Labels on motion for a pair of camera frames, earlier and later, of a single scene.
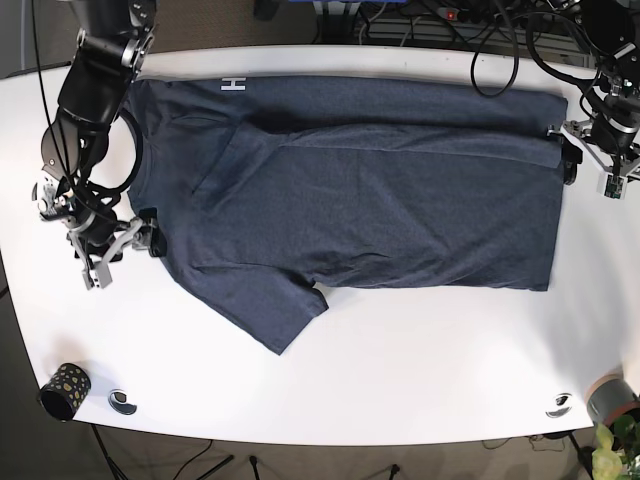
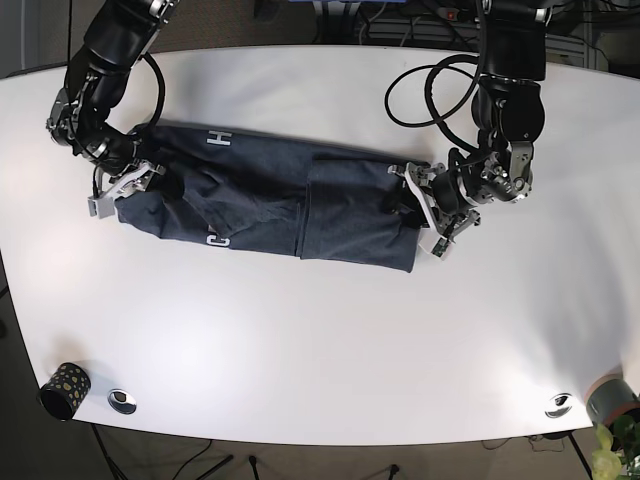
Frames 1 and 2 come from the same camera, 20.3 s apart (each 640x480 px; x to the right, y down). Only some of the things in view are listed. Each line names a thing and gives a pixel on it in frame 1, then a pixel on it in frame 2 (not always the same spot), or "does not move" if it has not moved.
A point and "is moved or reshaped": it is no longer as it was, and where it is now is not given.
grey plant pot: x=610 y=396 does not move
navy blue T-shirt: x=260 y=188 is moved or reshaped
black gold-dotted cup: x=65 y=390 does not move
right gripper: x=615 y=171 -> x=444 y=225
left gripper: x=95 y=244 -> x=131 y=181
